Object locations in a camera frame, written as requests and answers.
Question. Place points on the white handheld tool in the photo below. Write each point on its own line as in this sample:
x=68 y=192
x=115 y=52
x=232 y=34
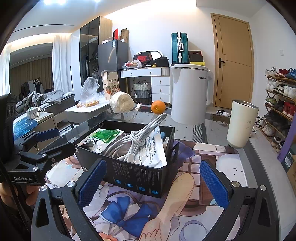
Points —
x=137 y=110

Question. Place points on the printed carton box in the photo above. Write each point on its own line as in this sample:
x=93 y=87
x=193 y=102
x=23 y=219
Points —
x=111 y=85

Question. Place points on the white side table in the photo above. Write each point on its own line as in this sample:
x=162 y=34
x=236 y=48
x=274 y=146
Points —
x=85 y=113

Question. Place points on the white and blue plush toy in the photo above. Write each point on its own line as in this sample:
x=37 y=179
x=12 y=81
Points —
x=165 y=141

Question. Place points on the bed with clothes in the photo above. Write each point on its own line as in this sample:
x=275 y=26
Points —
x=53 y=99

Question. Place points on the white dresser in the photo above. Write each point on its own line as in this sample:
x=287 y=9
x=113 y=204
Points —
x=160 y=89

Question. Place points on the sneakers on floor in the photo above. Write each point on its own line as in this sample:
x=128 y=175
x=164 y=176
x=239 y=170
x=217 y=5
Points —
x=223 y=113

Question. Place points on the bag of snacks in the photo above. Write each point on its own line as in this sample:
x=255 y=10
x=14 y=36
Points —
x=131 y=64

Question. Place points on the printed table mat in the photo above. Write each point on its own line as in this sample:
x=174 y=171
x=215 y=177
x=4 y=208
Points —
x=189 y=185

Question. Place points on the white round cloth bundle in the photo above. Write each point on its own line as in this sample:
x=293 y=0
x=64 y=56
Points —
x=121 y=102

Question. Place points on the white curtain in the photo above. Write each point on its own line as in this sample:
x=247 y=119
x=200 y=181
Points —
x=61 y=64

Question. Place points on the clear plastic bag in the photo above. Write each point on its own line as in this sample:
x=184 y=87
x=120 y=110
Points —
x=89 y=92

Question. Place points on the dark grey fridge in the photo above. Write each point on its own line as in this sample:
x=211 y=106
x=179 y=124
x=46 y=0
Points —
x=113 y=60

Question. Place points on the white electric kettle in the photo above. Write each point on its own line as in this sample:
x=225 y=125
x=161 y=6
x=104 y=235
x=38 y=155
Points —
x=189 y=97

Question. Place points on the small green white box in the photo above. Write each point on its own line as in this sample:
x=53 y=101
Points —
x=34 y=113

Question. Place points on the red box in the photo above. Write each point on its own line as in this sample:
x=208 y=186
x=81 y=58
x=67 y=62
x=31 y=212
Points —
x=116 y=36

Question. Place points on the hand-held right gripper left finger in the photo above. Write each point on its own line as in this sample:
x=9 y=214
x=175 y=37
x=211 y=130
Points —
x=92 y=183

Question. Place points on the teal suitcase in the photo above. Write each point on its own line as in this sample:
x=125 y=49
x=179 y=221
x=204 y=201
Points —
x=179 y=48

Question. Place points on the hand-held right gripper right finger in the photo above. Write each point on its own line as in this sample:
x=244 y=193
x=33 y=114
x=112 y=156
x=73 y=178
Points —
x=214 y=183

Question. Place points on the cream tumbler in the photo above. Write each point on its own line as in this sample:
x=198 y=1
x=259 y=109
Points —
x=240 y=125

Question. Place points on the person's left forearm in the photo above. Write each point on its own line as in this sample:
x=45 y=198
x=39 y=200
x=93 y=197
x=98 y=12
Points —
x=16 y=222

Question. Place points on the black and yellow box stack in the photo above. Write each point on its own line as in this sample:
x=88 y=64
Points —
x=196 y=57

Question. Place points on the person's left hand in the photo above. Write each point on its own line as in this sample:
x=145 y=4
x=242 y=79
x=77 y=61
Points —
x=31 y=192

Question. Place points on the grey nightstand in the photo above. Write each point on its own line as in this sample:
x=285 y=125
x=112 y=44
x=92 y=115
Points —
x=46 y=125

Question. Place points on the dark glass wardrobe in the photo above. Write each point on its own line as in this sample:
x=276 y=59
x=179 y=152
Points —
x=91 y=51

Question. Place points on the green and white packet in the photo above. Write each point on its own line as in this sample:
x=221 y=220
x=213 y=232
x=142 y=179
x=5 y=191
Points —
x=104 y=138

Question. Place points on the shoe rack with shoes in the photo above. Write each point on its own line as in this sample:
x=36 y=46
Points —
x=279 y=102

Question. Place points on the brown cardboard box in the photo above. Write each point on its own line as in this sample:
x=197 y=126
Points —
x=124 y=35

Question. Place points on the white printed medicine packet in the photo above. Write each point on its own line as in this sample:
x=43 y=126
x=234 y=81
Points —
x=150 y=153

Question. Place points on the orange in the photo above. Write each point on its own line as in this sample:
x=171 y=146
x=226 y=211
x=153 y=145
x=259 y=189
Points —
x=158 y=107

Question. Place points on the woven basket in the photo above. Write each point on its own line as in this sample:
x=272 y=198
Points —
x=141 y=92

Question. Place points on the wooden door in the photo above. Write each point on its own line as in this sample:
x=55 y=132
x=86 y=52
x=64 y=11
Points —
x=233 y=69

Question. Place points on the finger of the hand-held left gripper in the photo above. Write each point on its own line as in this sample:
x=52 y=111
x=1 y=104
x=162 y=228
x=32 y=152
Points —
x=47 y=134
x=60 y=151

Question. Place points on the black cardboard box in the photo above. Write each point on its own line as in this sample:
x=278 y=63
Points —
x=129 y=176

